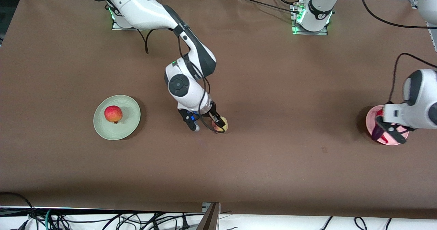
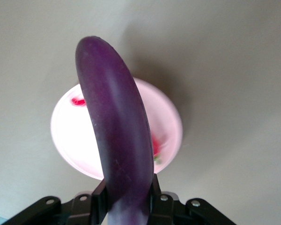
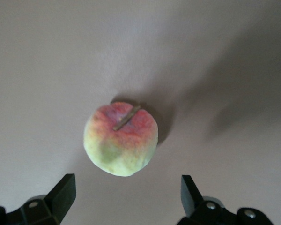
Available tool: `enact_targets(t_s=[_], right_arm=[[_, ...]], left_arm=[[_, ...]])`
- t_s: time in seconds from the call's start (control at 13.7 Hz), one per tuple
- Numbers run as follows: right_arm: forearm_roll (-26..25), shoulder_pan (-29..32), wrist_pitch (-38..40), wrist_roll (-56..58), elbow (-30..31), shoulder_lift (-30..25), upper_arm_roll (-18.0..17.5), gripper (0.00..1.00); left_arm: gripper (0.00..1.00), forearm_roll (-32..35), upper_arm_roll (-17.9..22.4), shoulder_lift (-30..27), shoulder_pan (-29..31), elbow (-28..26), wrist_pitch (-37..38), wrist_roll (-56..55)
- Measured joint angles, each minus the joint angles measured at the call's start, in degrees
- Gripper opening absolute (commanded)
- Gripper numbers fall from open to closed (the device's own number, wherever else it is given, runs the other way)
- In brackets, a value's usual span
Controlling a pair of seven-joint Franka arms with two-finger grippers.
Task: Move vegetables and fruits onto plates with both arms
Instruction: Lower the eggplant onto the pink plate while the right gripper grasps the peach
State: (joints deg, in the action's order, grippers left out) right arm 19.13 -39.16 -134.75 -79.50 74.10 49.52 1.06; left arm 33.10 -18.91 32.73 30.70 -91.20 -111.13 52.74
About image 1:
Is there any green round plate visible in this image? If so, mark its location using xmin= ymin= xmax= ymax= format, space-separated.
xmin=93 ymin=95 xmax=141 ymax=141

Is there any red chili pepper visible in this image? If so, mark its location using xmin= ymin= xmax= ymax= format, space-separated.
xmin=376 ymin=109 xmax=390 ymax=144

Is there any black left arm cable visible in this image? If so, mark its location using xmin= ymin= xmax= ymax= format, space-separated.
xmin=360 ymin=0 xmax=437 ymax=102

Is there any red pomegranate fruit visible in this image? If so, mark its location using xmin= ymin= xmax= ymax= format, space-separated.
xmin=104 ymin=105 xmax=123 ymax=124

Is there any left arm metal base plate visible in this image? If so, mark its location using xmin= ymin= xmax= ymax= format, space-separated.
xmin=291 ymin=3 xmax=329 ymax=36

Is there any black looped floor cable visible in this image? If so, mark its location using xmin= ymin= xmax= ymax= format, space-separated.
xmin=0 ymin=192 xmax=38 ymax=230

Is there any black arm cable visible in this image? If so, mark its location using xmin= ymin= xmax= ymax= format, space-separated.
xmin=360 ymin=0 xmax=437 ymax=102
xmin=102 ymin=0 xmax=226 ymax=133

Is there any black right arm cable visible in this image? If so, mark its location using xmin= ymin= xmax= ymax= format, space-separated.
xmin=102 ymin=0 xmax=226 ymax=133

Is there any tangled black floor cable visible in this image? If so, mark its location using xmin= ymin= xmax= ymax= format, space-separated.
xmin=55 ymin=211 xmax=205 ymax=230

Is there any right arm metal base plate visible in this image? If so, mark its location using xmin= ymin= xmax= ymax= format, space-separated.
xmin=111 ymin=5 xmax=148 ymax=31

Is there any black cable on table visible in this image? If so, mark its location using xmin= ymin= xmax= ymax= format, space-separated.
xmin=233 ymin=0 xmax=301 ymax=14

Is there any yellow pink peach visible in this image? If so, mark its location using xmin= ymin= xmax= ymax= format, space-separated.
xmin=212 ymin=116 xmax=228 ymax=134

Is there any teal floor cable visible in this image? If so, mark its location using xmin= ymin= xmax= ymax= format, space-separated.
xmin=44 ymin=209 xmax=55 ymax=230

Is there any pink round plate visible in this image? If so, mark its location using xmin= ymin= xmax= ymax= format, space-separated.
xmin=365 ymin=105 xmax=409 ymax=146

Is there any purple eggplant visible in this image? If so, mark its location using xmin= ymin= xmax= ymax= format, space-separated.
xmin=371 ymin=123 xmax=388 ymax=142

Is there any brown wooden post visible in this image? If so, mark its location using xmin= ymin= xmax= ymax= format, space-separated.
xmin=196 ymin=203 xmax=221 ymax=230

